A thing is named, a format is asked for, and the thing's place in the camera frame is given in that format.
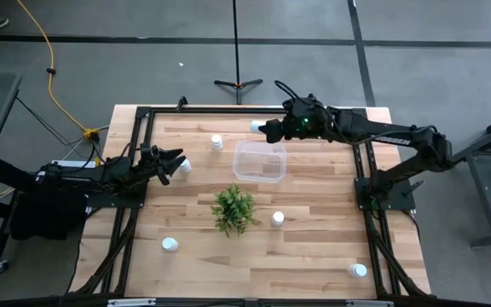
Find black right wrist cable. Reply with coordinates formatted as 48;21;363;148
274;79;315;112

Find black aluminium rig frame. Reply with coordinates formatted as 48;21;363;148
69;104;433;307

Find yellow extension cable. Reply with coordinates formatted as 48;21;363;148
0;0;101;201

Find white power strip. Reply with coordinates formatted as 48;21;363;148
52;159;98;170

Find black bag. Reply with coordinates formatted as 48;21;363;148
9;182;89;240

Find green plant in white pot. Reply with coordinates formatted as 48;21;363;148
210;182;259;239

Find black tripod stand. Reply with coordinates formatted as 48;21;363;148
213;0;263;106

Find silver bracket plate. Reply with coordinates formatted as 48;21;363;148
346;299;395;307
107;298;157;307

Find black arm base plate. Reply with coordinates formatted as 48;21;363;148
355;177;417;211
84;177;149;209

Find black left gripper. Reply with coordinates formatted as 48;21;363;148
134;143;188;188

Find thin black floor cable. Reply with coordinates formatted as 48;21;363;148
14;96;101;148

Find clear plastic basket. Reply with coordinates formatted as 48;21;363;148
232;140;288;184

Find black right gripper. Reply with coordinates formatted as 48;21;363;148
263;94;330;145

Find black metal table stand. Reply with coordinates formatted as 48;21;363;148
443;108;491;249

